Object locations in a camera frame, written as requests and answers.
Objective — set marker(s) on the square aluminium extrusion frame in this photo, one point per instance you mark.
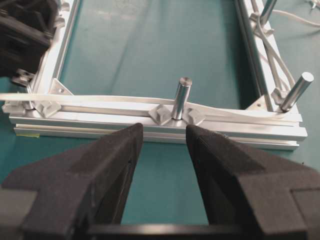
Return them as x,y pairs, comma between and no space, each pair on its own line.
48,108

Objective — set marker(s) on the steel pin near middle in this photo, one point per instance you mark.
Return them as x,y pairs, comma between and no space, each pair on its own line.
181,97

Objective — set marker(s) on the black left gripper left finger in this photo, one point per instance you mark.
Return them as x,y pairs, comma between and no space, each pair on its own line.
59,197

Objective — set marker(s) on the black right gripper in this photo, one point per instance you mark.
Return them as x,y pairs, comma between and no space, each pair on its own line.
27,28

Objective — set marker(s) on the steel pin side rail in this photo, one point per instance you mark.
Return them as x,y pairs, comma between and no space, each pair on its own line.
267,11

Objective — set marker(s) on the steel pin near corner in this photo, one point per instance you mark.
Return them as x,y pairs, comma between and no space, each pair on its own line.
297,90

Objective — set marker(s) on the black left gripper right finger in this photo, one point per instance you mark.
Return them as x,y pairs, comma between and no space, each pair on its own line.
270,197

